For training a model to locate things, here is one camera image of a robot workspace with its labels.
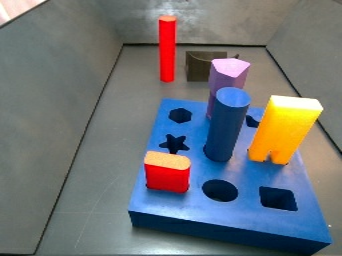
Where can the yellow arch block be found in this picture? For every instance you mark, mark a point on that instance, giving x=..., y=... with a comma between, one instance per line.
x=287, y=122

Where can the short red rounded block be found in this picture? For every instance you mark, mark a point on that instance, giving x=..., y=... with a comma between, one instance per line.
x=168, y=171

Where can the blue shape sorter board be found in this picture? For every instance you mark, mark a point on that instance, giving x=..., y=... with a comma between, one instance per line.
x=245, y=202

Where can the grey metal angle bracket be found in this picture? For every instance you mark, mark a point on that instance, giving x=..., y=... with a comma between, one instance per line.
x=209, y=66

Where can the tall red hexagon peg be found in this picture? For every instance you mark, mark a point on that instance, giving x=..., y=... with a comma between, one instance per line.
x=168, y=42

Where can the purple pentagon peg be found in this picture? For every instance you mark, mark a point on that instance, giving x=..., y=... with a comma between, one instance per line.
x=227, y=80

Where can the blue cylinder peg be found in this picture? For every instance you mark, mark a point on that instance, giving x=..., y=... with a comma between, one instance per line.
x=229, y=111

